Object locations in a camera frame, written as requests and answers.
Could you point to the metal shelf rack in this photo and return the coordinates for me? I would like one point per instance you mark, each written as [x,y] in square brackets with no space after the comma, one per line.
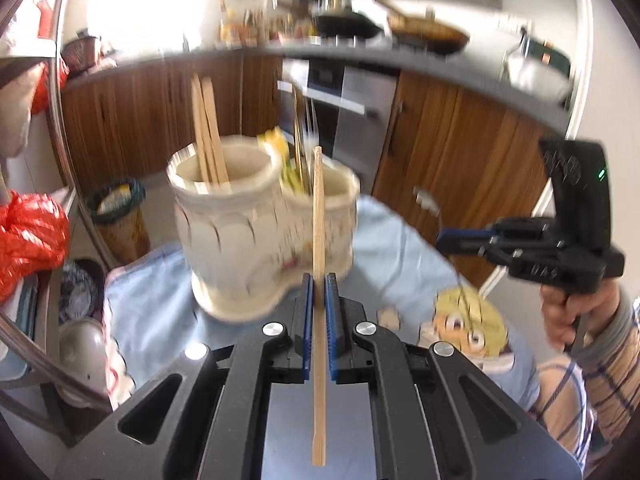
[50,395]

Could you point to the hanging white plastic bag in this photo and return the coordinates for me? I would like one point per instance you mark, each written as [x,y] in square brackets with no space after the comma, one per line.
[21,98]

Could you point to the right forearm striped sleeve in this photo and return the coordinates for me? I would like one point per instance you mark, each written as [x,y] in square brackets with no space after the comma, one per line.
[586,401]

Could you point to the trash bin with bag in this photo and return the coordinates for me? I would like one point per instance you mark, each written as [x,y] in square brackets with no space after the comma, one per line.
[115,210]

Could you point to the grey countertop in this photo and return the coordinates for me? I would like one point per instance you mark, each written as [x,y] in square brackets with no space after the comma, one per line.
[453,69]

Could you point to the person's right hand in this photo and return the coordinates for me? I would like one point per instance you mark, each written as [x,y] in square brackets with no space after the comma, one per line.
[560,311]

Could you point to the yellow green plastic utensil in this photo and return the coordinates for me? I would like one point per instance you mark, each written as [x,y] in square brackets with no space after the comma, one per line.
[276,140]

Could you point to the black wok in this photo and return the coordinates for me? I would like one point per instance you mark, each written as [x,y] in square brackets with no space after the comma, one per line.
[333,18]

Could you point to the white floral ceramic utensil holder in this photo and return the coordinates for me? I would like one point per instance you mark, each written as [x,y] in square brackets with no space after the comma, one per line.
[246,242]

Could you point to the stainless built-in oven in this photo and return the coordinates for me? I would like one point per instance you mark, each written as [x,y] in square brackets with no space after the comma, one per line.
[353,105]

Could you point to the red plastic bag on shelf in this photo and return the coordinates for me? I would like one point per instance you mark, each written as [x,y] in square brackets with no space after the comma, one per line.
[35,236]

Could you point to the silver fork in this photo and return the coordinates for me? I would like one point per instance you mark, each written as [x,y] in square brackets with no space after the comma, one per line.
[312,135]

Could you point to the brown pan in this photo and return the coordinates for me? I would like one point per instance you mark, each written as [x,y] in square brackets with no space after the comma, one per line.
[424,33]

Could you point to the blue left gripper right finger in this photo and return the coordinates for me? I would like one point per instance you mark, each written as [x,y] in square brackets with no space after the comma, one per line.
[334,326]

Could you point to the wooden chopstick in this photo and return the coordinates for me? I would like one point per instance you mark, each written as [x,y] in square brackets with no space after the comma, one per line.
[198,128]
[210,155]
[319,363]
[210,106]

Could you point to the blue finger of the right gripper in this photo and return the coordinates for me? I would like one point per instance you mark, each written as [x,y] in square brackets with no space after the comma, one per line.
[450,234]

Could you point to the white cloth bag on counter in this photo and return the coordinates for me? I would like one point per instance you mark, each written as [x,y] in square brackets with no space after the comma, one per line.
[540,80]

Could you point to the brown rice cooker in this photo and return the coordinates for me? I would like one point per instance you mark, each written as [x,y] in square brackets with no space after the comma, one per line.
[82,53]

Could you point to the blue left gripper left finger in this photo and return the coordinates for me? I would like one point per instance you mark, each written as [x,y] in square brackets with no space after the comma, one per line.
[304,313]

